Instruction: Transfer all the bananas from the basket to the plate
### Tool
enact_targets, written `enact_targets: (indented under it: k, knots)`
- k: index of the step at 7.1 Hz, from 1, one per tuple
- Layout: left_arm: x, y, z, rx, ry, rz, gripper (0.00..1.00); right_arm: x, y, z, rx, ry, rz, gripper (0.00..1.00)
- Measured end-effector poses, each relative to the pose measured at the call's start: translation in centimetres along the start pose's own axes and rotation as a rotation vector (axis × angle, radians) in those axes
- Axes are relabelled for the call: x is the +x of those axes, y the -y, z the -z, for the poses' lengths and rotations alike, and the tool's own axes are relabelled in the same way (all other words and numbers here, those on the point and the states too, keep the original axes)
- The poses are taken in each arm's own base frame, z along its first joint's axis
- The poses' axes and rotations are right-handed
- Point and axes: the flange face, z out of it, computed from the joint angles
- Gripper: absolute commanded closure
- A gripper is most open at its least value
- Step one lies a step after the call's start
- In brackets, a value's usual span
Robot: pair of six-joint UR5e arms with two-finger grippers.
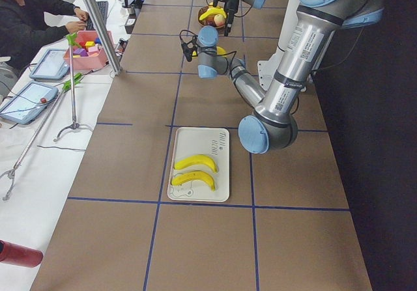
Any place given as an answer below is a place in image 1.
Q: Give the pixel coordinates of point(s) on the yellow banana front basket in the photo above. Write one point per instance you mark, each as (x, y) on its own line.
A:
(212, 11)

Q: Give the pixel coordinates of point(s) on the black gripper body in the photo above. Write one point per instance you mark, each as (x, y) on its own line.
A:
(232, 4)

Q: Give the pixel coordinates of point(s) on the yellow banana carried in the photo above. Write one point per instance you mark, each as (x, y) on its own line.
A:
(183, 178)
(198, 159)

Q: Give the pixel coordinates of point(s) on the white bear tray plate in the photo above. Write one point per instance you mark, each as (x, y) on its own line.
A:
(213, 142)

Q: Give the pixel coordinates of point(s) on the white camera mast with base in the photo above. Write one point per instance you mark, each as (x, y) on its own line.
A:
(266, 69)

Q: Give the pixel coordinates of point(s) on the black keyboard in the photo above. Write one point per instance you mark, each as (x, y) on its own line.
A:
(103, 13)

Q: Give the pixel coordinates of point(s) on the green handled grabber tool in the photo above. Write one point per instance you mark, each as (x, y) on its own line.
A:
(75, 126)

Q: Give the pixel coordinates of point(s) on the black power box white label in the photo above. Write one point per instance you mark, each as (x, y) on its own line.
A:
(130, 23)

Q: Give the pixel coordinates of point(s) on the brown wicker basket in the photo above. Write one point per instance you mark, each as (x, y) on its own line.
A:
(202, 10)

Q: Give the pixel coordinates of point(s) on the pink box of blocks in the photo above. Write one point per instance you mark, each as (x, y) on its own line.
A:
(89, 53)

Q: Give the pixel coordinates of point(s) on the seated person in black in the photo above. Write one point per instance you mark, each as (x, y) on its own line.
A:
(24, 30)

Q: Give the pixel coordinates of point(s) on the aluminium frame post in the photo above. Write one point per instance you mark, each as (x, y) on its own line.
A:
(104, 36)

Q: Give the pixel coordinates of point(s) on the blue teach pendant tablet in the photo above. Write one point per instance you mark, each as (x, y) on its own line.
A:
(51, 67)

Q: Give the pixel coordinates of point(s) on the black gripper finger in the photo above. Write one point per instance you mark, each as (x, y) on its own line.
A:
(228, 23)

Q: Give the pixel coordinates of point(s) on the red bottle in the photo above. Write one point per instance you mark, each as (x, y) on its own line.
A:
(19, 255)

